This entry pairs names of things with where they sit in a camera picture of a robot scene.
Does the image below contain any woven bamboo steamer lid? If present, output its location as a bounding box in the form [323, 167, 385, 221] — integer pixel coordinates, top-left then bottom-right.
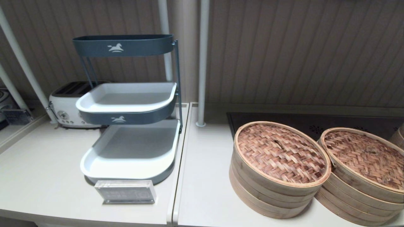
[234, 121, 332, 189]

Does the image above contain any bamboo steamer basket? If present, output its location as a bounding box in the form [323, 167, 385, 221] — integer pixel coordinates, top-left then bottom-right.
[315, 175, 404, 227]
[229, 154, 318, 219]
[389, 124, 404, 151]

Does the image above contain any right bamboo steamer stack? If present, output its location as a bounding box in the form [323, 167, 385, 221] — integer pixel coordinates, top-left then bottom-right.
[318, 127, 404, 204]

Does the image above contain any white metal shelf pole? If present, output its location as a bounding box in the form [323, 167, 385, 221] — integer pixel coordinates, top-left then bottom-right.
[196, 0, 210, 127]
[0, 5, 59, 124]
[158, 0, 175, 82]
[0, 65, 32, 115]

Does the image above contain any black induction cooktop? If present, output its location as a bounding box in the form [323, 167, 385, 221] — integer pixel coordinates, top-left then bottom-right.
[226, 112, 404, 143]

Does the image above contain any three-tier teal tray rack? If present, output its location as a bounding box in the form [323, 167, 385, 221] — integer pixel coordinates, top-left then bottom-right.
[73, 34, 183, 185]

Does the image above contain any clear acrylic sign block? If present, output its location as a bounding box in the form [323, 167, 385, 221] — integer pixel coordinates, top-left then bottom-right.
[94, 180, 157, 205]

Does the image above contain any white retro toaster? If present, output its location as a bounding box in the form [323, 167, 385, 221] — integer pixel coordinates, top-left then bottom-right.
[47, 81, 110, 128]

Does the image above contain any small dark acrylic sign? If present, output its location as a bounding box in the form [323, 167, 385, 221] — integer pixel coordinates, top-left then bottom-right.
[2, 108, 34, 125]

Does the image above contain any white round kitchen appliance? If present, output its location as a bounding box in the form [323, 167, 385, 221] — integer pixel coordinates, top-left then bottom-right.
[0, 88, 14, 123]

